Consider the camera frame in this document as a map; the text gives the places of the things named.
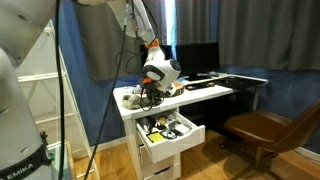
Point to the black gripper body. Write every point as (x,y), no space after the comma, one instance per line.
(155,89)

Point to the grey beige cap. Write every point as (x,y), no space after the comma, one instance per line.
(132,101)

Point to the grey Franka robot arm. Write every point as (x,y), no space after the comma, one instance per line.
(20,100)

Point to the round wooden slab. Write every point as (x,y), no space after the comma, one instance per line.
(176,89)

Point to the small white box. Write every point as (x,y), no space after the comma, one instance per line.
(182,129)

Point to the yellow and black packet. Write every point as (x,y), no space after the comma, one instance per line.
(156,137)

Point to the white desk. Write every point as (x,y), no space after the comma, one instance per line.
(200,95)

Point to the black keyboard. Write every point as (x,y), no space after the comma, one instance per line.
(200,85)

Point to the white open drawer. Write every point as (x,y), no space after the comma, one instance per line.
(173,140)

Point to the black computer monitor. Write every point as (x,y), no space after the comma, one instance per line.
(197,60)

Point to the white drawer cabinet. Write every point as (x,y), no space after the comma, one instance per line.
(160,166)

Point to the grey hanging cloth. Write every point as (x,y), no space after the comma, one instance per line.
(100,43)

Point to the black desk mat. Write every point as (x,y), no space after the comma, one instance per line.
(235,82)

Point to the brown leather chair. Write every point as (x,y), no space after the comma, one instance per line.
(266,130)

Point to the grey window curtain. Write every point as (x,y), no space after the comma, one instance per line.
(260,33)

